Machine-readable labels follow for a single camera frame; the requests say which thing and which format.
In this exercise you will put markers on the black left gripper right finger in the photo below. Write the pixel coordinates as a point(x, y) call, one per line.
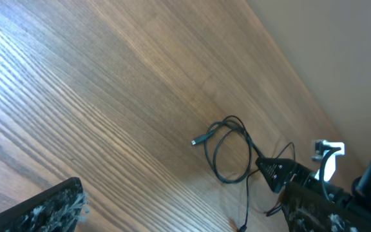
point(306, 211)

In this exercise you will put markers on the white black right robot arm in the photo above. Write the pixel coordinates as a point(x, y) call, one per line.
point(360, 196)

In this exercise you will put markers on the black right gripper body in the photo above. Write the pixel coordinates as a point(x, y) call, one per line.
point(305, 178)

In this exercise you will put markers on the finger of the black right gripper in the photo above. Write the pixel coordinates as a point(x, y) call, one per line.
point(277, 172)

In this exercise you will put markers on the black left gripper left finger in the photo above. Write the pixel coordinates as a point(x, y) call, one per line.
point(59, 208)

